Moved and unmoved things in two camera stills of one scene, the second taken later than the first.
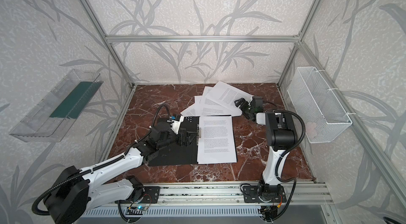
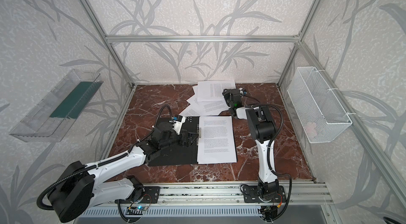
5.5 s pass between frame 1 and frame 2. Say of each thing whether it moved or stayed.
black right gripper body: moved
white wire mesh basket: stayed
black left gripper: stayed
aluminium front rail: stayed
